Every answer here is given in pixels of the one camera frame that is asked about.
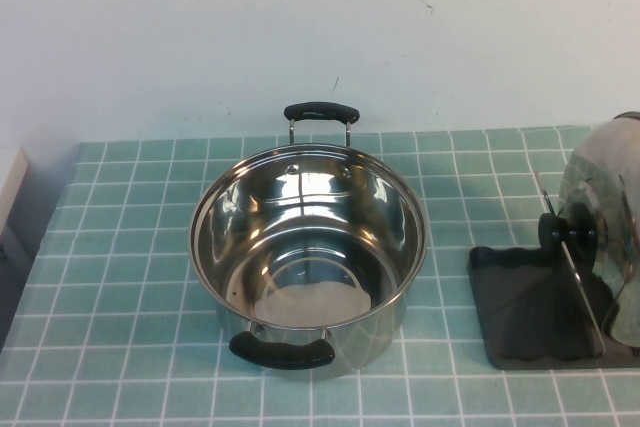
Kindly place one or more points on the steel pot lid black knob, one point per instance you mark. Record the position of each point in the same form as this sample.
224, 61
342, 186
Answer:
600, 172

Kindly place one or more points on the black lid rack tray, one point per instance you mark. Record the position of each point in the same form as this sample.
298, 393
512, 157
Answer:
525, 317

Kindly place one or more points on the green tile-pattern tablecloth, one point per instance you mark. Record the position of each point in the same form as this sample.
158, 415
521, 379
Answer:
125, 247

